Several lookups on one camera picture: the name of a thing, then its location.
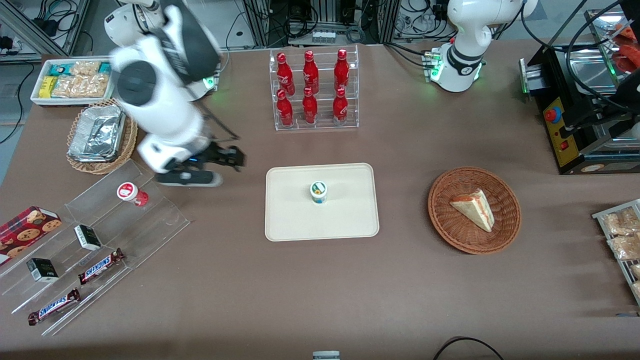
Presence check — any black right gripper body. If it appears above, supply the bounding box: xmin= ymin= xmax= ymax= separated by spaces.
xmin=192 ymin=141 xmax=229 ymax=172

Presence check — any red gum bottle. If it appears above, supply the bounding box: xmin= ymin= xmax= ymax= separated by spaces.
xmin=116 ymin=182 xmax=150 ymax=207

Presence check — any aluminium foil tray stack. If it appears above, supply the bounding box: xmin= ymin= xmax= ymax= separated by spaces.
xmin=68 ymin=104 xmax=127 ymax=163

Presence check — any cream plastic tray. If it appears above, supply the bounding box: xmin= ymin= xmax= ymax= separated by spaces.
xmin=264 ymin=162 xmax=380 ymax=243

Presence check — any tray of packaged snacks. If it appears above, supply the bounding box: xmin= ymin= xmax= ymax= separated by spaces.
xmin=591 ymin=199 xmax=640 ymax=307

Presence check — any red cola bottle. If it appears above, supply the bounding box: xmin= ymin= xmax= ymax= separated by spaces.
xmin=334 ymin=48 xmax=350 ymax=92
xmin=332 ymin=87 xmax=349 ymax=126
xmin=302 ymin=87 xmax=319 ymax=125
xmin=276 ymin=89 xmax=294 ymax=127
xmin=302 ymin=50 xmax=320 ymax=95
xmin=276 ymin=52 xmax=296 ymax=97

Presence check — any light wicker basket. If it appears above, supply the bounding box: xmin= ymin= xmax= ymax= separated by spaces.
xmin=66 ymin=98 xmax=139 ymax=176

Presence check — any clear acrylic bottle rack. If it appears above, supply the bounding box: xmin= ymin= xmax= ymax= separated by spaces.
xmin=269 ymin=44 xmax=360 ymax=132

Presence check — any clear acrylic stepped stand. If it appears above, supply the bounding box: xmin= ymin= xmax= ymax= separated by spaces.
xmin=0 ymin=159 xmax=192 ymax=337

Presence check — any clear bag of crackers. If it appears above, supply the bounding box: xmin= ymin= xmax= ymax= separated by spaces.
xmin=52 ymin=60 xmax=111 ymax=99

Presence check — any small black box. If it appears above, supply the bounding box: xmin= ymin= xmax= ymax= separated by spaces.
xmin=26 ymin=257 xmax=59 ymax=283
xmin=73 ymin=224 xmax=103 ymax=252

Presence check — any snickers chocolate bar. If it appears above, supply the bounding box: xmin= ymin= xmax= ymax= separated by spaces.
xmin=77 ymin=248 xmax=126 ymax=286
xmin=27 ymin=288 xmax=81 ymax=326

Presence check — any white plastic snack bin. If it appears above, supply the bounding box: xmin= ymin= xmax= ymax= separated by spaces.
xmin=30 ymin=56 xmax=119 ymax=107

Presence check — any red cookie box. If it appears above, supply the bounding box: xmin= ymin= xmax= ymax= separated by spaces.
xmin=0 ymin=206 xmax=63 ymax=266

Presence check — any round brown wicker basket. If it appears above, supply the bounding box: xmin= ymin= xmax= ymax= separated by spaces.
xmin=427 ymin=166 xmax=522 ymax=256

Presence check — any wrapped sandwich wedge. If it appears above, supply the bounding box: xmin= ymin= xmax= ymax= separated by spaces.
xmin=449 ymin=188 xmax=496 ymax=233

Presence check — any black sealing machine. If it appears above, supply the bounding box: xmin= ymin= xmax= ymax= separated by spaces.
xmin=520 ymin=0 xmax=640 ymax=176

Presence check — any clear bag of pastries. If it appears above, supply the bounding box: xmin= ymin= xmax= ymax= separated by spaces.
xmin=607 ymin=234 xmax=640 ymax=261
xmin=601 ymin=207 xmax=640 ymax=236

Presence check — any red plastic packaging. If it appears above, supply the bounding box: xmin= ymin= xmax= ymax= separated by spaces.
xmin=613 ymin=23 xmax=640 ymax=76

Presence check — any black cable along right arm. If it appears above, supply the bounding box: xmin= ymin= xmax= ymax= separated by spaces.
xmin=196 ymin=97 xmax=241 ymax=142

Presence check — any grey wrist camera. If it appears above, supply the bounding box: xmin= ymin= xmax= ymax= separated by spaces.
xmin=155 ymin=169 xmax=224 ymax=189

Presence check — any black looped cable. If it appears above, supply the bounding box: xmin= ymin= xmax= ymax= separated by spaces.
xmin=432 ymin=337 xmax=506 ymax=360

